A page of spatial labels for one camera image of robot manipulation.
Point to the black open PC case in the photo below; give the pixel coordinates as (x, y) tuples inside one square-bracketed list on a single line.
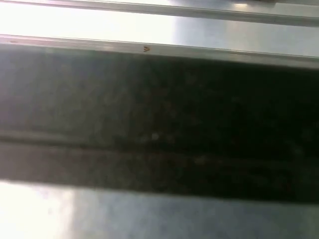
[(159, 112)]

